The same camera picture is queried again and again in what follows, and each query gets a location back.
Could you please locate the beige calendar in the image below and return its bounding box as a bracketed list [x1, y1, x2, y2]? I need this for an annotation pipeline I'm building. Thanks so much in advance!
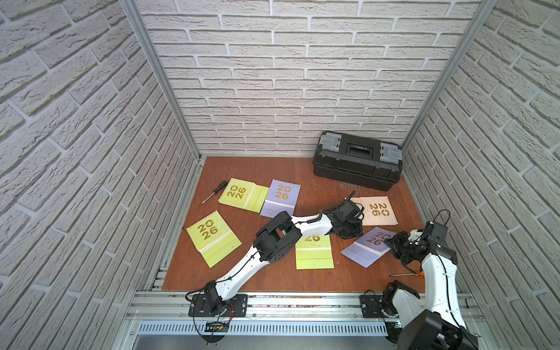
[352, 196, 398, 226]

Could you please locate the purple calendar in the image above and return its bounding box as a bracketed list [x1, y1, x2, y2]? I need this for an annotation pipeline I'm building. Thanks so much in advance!
[260, 179, 300, 218]
[341, 227, 395, 268]

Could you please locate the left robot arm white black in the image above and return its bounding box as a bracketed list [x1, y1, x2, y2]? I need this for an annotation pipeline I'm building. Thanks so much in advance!
[201, 193, 365, 316]

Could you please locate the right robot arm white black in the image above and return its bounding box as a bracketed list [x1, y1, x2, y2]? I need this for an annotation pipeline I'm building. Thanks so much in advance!
[383, 220, 478, 349]

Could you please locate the orange screwdriver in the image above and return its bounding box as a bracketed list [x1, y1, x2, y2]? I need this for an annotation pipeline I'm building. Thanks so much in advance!
[389, 271, 424, 277]

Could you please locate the black grey toolbox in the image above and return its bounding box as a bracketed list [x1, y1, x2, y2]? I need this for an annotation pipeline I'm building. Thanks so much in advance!
[312, 131, 403, 192]

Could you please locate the green calendar centre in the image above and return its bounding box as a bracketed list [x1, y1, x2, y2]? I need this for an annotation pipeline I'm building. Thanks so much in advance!
[295, 235, 334, 270]

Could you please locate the green calendar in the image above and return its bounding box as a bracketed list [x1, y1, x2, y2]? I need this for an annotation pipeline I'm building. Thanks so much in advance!
[295, 235, 334, 270]
[218, 178, 269, 213]
[187, 211, 242, 268]

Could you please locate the green calendar far left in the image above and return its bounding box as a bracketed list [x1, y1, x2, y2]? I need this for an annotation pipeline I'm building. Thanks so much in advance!
[218, 178, 269, 213]

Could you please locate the black screwdriver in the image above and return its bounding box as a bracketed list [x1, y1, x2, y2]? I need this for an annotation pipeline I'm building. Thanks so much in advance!
[199, 180, 228, 206]

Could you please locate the green calendar near left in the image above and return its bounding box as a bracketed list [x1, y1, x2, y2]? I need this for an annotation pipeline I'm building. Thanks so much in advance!
[187, 211, 242, 268]

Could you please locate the perforated metal grille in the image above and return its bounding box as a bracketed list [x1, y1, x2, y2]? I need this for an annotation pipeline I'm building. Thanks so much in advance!
[137, 320, 388, 337]

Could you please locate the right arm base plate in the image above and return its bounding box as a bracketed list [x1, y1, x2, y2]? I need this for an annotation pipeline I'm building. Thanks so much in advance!
[359, 294, 397, 319]

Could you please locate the aluminium rail frame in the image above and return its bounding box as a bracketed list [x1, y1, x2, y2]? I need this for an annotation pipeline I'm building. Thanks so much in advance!
[126, 290, 482, 325]

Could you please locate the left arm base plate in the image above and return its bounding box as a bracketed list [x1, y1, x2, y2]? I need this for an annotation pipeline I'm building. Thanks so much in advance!
[188, 293, 248, 317]

